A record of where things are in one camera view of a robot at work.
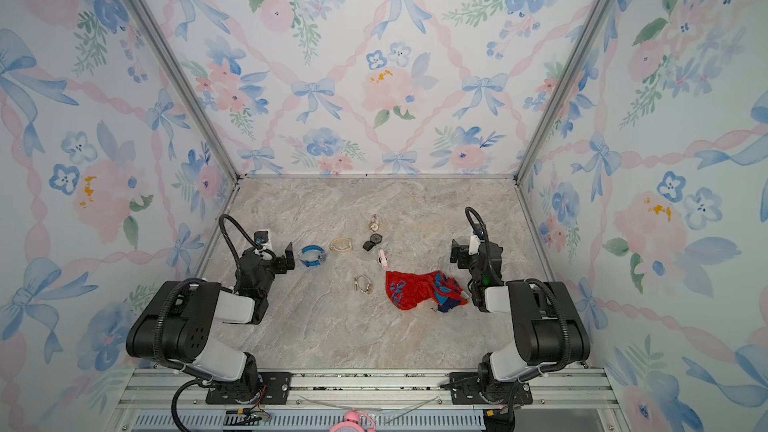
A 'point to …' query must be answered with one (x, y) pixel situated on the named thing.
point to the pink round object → (351, 424)
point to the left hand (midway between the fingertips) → (277, 242)
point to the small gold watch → (374, 223)
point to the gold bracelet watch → (363, 284)
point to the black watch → (375, 238)
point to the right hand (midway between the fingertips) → (473, 239)
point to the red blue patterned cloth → (407, 289)
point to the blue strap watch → (321, 254)
